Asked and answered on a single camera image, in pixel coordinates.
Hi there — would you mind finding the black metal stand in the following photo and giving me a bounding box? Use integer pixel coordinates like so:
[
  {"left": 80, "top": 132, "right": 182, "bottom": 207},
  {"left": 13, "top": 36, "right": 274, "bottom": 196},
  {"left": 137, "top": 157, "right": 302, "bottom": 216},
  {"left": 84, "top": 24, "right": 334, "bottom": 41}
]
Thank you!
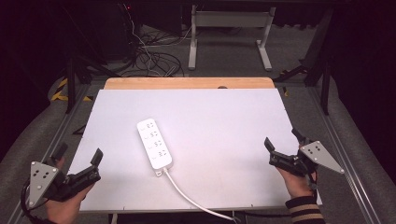
[{"left": 273, "top": 8, "right": 334, "bottom": 117}]

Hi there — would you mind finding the white metal desk frame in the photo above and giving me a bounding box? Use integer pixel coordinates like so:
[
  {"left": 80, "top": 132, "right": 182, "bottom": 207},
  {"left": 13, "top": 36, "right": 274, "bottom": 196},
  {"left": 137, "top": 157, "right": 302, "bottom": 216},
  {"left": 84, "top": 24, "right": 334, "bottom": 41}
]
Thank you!
[{"left": 188, "top": 4, "right": 277, "bottom": 72}]

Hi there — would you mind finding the white power strip cable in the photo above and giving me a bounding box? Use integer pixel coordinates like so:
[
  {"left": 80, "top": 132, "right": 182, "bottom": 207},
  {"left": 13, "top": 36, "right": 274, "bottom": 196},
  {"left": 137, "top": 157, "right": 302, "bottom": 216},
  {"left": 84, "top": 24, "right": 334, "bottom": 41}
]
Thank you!
[{"left": 155, "top": 167, "right": 239, "bottom": 223}]

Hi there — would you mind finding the wooden table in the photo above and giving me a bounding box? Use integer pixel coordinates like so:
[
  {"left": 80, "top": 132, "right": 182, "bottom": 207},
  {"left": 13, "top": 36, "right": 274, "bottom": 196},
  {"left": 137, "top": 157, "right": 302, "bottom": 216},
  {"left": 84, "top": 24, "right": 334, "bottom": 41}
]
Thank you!
[{"left": 104, "top": 77, "right": 276, "bottom": 91}]

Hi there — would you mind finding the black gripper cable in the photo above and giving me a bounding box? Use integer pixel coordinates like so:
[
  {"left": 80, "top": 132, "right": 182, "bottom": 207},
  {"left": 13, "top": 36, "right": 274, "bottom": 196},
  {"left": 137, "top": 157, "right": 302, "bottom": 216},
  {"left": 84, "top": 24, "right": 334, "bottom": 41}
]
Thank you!
[{"left": 20, "top": 179, "right": 50, "bottom": 224}]

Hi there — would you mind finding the tangle of floor cables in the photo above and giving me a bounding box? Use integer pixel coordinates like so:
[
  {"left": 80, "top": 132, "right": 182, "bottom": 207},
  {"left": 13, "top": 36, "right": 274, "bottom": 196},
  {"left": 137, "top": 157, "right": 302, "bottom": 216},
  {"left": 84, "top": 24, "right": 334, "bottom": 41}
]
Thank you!
[{"left": 125, "top": 21, "right": 195, "bottom": 78}]

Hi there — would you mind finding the aluminium floor rail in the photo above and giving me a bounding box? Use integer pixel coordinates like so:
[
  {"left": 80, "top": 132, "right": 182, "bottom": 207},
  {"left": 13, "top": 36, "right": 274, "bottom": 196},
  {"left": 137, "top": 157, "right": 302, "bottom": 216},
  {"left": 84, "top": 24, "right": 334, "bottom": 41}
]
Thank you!
[
  {"left": 306, "top": 87, "right": 382, "bottom": 224},
  {"left": 6, "top": 83, "right": 92, "bottom": 224}
]

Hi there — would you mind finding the person's left hand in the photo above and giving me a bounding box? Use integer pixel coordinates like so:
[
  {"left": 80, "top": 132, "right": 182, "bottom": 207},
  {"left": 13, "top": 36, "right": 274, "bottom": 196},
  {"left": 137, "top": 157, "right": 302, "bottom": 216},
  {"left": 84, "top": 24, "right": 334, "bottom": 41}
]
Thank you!
[{"left": 45, "top": 157, "right": 95, "bottom": 224}]

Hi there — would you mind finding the black tripod stand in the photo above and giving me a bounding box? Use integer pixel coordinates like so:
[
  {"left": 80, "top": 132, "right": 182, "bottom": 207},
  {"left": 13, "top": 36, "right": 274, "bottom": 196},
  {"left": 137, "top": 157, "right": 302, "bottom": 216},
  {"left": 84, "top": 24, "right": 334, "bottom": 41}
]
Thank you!
[{"left": 64, "top": 46, "right": 122, "bottom": 115}]

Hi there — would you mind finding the person's right hand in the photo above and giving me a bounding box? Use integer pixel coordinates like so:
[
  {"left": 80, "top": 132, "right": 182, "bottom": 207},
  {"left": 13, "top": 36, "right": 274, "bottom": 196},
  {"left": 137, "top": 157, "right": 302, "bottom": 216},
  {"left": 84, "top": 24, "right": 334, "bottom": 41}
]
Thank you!
[{"left": 275, "top": 166, "right": 319, "bottom": 199}]

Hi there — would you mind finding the black computer tower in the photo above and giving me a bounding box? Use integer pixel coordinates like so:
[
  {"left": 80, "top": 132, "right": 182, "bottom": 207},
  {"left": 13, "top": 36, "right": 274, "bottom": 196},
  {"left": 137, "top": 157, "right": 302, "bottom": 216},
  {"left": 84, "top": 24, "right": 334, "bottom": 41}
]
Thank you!
[{"left": 101, "top": 2, "right": 143, "bottom": 62}]

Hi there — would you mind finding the yellow black hazard tape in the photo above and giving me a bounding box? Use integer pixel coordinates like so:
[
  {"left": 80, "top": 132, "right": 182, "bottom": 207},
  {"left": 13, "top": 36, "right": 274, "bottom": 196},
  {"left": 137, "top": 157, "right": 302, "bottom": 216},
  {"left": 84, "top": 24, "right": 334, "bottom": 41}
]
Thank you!
[{"left": 50, "top": 77, "right": 94, "bottom": 103}]

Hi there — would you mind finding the white power strip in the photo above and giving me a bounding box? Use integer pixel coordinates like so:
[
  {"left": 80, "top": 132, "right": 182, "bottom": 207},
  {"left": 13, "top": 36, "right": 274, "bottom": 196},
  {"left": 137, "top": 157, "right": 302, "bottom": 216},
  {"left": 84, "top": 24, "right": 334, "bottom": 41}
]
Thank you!
[{"left": 136, "top": 118, "right": 174, "bottom": 171}]

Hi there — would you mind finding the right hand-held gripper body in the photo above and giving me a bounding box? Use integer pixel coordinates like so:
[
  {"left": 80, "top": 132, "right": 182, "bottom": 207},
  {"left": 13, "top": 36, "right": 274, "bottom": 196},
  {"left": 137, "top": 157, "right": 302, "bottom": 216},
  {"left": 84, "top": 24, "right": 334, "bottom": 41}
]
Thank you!
[{"left": 268, "top": 140, "right": 346, "bottom": 178}]

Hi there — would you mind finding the white board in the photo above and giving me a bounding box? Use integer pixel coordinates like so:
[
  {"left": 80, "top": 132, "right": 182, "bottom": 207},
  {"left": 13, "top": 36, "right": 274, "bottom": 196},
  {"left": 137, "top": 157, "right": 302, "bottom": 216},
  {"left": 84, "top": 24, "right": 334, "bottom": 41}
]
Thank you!
[{"left": 67, "top": 88, "right": 323, "bottom": 214}]

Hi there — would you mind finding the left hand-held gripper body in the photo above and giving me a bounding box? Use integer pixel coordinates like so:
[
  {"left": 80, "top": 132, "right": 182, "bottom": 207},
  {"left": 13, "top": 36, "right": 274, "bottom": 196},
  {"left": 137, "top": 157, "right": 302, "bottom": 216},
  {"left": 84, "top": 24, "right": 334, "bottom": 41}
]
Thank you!
[{"left": 26, "top": 161, "right": 102, "bottom": 210}]

